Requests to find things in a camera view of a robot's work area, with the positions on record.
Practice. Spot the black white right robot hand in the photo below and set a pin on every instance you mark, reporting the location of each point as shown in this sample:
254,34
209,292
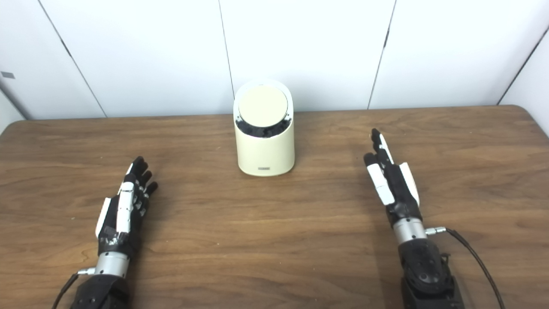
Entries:
401,189

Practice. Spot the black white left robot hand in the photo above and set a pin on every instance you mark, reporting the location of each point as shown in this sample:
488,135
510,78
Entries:
110,223

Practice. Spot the cream round bin lid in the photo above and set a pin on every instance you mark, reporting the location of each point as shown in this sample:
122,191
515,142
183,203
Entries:
262,105

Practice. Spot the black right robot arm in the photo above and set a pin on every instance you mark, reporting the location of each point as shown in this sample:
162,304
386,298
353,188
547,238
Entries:
429,274

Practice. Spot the cream-colored bin body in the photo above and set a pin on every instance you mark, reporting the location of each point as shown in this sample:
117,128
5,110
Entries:
266,152

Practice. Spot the black bin liner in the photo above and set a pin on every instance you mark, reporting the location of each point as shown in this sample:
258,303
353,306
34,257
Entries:
261,131

